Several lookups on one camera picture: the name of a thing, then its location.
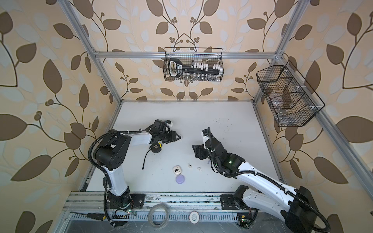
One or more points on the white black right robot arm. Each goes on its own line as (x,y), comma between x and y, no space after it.
(296,207)

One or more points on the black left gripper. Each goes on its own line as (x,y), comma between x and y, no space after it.
(173,136)

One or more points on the purple round disc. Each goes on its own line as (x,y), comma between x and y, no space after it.
(180,179)

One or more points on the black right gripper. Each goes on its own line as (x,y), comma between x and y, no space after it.
(198,150)

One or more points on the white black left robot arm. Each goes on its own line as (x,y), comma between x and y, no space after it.
(107,153)

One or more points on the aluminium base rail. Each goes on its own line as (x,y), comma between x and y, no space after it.
(212,207)

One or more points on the black yellow tape measure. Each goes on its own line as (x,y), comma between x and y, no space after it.
(156,147)

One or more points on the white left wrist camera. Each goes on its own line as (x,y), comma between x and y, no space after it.
(169,123)

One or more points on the grey tape roll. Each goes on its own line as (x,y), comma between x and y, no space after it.
(158,216)

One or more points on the empty black wire basket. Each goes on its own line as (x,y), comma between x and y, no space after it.
(291,98)

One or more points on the black socket set rail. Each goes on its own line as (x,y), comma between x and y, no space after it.
(195,70)

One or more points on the wire basket with socket set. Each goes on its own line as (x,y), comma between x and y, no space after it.
(208,55)

